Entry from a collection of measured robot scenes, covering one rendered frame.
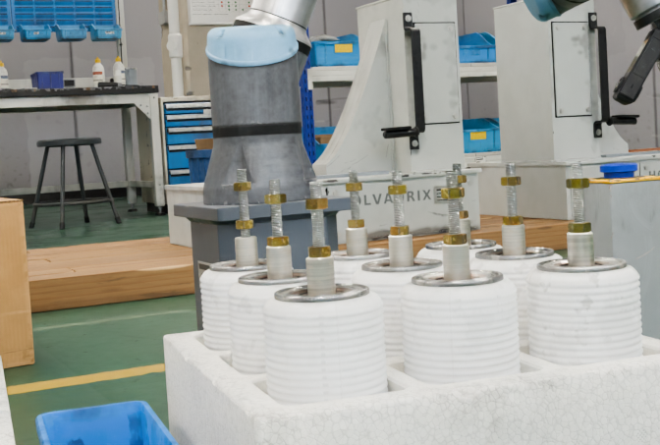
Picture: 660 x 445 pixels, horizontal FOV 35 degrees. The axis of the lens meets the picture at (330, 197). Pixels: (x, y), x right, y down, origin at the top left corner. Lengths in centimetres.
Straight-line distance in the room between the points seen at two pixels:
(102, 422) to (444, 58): 231
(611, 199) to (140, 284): 176
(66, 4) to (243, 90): 556
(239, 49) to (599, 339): 64
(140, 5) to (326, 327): 875
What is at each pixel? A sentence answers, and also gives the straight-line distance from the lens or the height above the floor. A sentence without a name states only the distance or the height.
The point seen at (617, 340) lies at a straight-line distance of 91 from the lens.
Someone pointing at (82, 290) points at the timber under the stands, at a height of 4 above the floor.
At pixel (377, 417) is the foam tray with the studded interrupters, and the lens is 79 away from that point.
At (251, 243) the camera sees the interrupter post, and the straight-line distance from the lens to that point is 105.
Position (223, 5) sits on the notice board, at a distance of 731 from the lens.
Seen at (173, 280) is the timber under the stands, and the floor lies 4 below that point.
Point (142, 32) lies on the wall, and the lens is 946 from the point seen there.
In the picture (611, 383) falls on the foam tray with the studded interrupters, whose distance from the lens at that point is 87.
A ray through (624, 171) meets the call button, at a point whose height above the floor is 32.
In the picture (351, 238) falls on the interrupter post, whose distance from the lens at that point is 109.
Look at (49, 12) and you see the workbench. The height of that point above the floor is 127.
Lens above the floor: 37
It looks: 3 degrees down
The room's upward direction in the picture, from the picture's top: 3 degrees counter-clockwise
